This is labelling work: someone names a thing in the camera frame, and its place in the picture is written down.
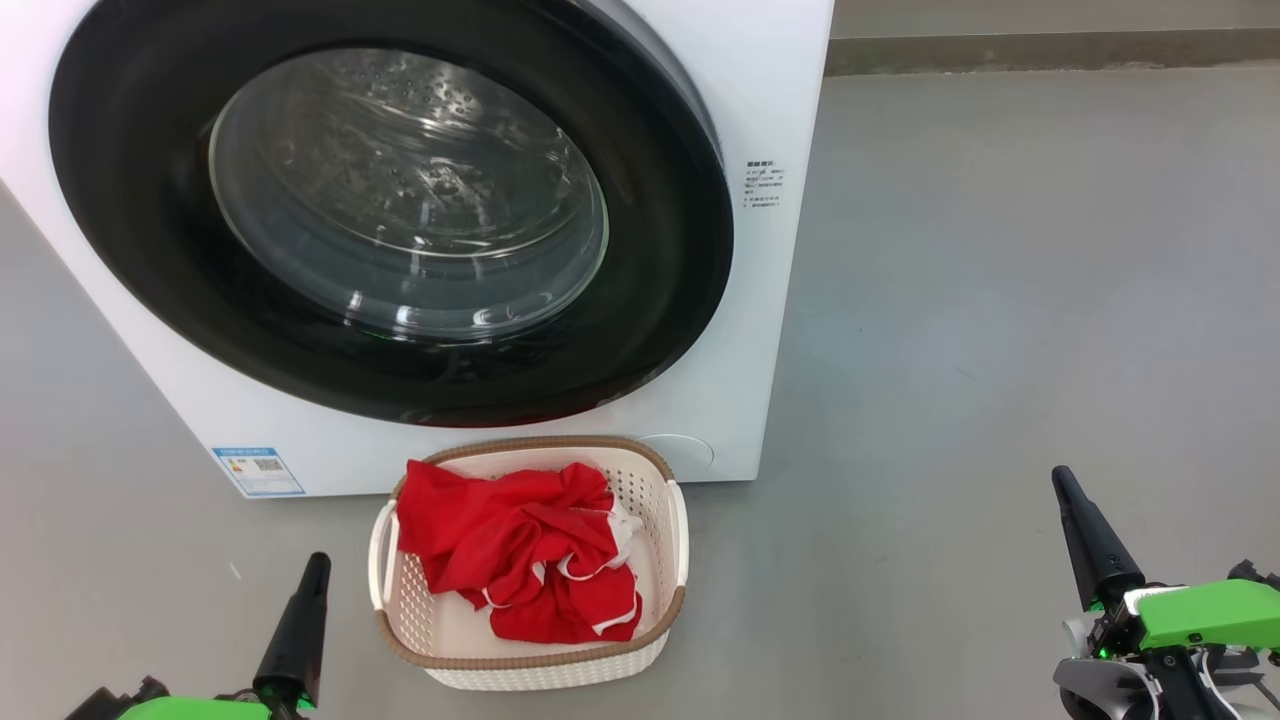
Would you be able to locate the black glass washing machine door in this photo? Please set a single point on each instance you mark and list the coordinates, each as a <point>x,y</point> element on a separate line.
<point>130,250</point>

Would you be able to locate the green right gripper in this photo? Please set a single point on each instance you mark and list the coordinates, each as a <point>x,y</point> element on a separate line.
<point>1200,615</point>

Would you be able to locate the cream perforated laundry basket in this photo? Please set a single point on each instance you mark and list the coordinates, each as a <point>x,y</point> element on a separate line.
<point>650,560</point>

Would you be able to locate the blue energy label sticker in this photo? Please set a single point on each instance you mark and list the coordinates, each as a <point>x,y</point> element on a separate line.
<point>258,472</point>

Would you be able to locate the white front-load washing machine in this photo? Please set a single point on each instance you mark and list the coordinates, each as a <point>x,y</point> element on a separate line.
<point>780,350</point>

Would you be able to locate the round drain filter cap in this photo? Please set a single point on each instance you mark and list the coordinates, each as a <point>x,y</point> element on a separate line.
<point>680,452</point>

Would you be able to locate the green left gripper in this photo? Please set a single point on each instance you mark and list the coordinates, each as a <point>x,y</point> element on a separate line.
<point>200,710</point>

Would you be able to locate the red garment with white trim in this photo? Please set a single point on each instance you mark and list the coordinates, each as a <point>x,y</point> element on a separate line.
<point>500,540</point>

